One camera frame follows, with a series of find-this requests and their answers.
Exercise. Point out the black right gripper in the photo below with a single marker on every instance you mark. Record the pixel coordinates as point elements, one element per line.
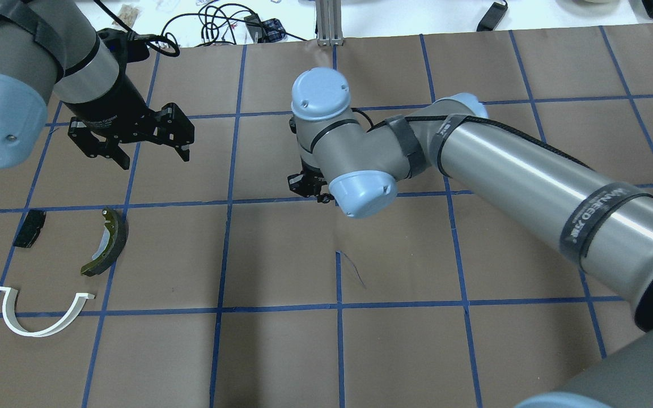
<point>305,184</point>

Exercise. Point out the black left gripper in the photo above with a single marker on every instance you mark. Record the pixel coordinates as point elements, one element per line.
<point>112,101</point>

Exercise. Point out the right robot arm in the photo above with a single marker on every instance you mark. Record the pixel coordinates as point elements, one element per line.
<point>603,226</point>

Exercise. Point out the green brake shoe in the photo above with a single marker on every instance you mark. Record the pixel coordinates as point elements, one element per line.
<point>112,243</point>

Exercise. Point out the black brake pad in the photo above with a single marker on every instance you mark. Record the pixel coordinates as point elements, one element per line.
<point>30,229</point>

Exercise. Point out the black power adapter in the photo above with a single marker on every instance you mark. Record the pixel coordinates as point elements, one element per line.
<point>492,17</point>

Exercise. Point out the aluminium frame post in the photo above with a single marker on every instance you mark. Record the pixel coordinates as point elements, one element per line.
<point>329,23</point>

